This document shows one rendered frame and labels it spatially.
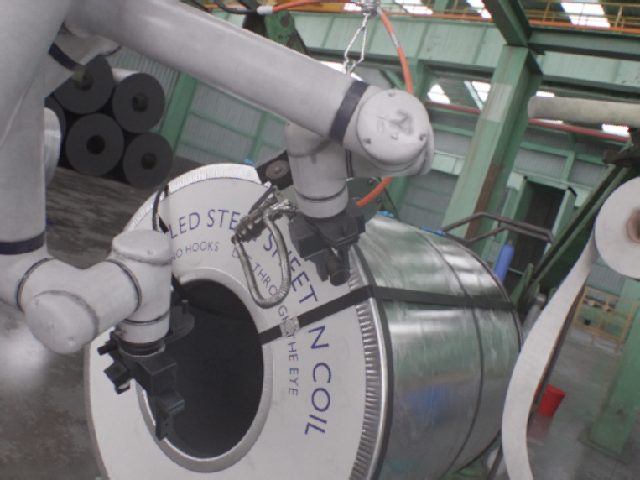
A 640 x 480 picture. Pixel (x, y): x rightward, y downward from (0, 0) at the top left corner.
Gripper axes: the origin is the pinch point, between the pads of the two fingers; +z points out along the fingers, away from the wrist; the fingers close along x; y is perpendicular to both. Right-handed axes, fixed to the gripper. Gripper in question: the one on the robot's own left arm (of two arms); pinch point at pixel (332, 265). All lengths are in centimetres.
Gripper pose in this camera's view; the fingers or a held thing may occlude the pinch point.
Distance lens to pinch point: 101.5
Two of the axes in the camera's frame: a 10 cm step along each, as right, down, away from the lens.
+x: -9.1, 3.7, -1.8
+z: 1.4, 6.9, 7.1
